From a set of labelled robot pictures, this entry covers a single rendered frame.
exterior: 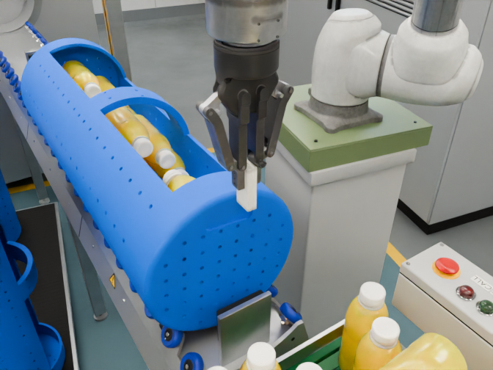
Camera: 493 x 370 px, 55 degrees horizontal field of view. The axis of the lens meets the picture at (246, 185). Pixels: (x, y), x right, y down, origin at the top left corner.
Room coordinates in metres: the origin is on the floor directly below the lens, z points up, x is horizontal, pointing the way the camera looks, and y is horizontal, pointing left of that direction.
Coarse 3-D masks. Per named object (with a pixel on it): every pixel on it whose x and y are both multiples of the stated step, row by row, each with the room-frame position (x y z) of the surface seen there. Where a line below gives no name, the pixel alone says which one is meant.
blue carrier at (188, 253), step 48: (48, 48) 1.24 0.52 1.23; (96, 48) 1.29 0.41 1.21; (48, 96) 1.04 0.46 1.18; (96, 96) 0.93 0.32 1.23; (144, 96) 0.94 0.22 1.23; (48, 144) 0.99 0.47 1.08; (96, 144) 0.79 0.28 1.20; (192, 144) 0.96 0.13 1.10; (96, 192) 0.70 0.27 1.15; (144, 192) 0.62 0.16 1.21; (192, 192) 0.58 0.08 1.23; (144, 240) 0.54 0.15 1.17; (192, 240) 0.54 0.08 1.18; (240, 240) 0.58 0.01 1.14; (288, 240) 0.64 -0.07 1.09; (144, 288) 0.50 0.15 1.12; (192, 288) 0.53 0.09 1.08; (240, 288) 0.58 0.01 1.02
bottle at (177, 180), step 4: (172, 176) 0.73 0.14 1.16; (176, 176) 0.72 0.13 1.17; (180, 176) 0.71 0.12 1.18; (184, 176) 0.71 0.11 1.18; (188, 176) 0.71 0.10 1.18; (168, 180) 0.72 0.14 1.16; (172, 180) 0.71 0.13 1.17; (176, 180) 0.70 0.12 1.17; (180, 180) 0.69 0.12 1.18; (184, 180) 0.69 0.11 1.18; (188, 180) 0.69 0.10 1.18; (192, 180) 0.69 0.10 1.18; (168, 184) 0.71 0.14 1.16; (172, 184) 0.69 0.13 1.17; (176, 184) 0.69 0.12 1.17; (180, 184) 0.68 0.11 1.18; (172, 188) 0.68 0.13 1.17; (176, 188) 0.68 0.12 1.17
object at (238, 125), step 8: (240, 96) 0.51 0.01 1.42; (248, 96) 0.51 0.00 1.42; (240, 104) 0.51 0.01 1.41; (248, 104) 0.51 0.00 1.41; (240, 112) 0.51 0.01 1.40; (248, 112) 0.51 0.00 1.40; (232, 120) 0.53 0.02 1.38; (240, 120) 0.51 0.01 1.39; (248, 120) 0.51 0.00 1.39; (232, 128) 0.53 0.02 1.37; (240, 128) 0.51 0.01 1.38; (232, 136) 0.53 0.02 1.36; (240, 136) 0.51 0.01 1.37; (232, 144) 0.53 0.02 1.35; (240, 144) 0.51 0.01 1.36; (232, 152) 0.53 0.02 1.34; (240, 152) 0.51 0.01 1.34; (240, 160) 0.51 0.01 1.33; (240, 168) 0.51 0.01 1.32
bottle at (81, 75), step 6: (72, 60) 1.29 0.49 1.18; (66, 66) 1.26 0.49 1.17; (72, 66) 1.24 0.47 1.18; (78, 66) 1.24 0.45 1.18; (84, 66) 1.26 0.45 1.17; (72, 72) 1.21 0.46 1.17; (78, 72) 1.20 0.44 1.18; (84, 72) 1.19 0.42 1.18; (90, 72) 1.21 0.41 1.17; (72, 78) 1.19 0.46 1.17; (78, 78) 1.17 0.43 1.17; (84, 78) 1.17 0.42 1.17; (90, 78) 1.17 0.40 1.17; (96, 78) 1.19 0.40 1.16; (78, 84) 1.15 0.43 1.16; (84, 84) 1.15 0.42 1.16; (96, 84) 1.16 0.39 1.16
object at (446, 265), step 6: (438, 258) 0.57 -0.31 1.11; (444, 258) 0.57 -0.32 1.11; (450, 258) 0.57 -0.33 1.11; (438, 264) 0.55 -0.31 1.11; (444, 264) 0.55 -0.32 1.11; (450, 264) 0.55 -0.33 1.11; (456, 264) 0.55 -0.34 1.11; (444, 270) 0.54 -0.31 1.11; (450, 270) 0.54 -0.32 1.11; (456, 270) 0.54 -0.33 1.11
